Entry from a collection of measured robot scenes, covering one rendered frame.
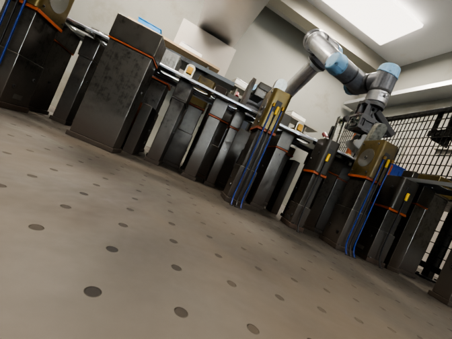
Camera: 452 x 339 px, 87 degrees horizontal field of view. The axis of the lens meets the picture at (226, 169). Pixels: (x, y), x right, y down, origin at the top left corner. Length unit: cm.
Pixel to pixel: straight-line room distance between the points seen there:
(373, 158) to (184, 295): 72
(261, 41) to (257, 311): 448
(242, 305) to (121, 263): 9
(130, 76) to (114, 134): 15
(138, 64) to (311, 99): 429
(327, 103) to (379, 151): 421
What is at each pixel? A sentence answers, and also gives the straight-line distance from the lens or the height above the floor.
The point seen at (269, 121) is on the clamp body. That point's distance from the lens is 68.
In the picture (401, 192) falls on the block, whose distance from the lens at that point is 90.
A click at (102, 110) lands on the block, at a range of 70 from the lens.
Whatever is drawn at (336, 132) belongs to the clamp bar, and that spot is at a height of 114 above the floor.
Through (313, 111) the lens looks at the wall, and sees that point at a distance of 482.
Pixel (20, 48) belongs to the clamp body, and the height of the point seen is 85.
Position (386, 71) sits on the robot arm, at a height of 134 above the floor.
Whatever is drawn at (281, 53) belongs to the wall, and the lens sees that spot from 467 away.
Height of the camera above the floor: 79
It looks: 1 degrees down
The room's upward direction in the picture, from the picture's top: 24 degrees clockwise
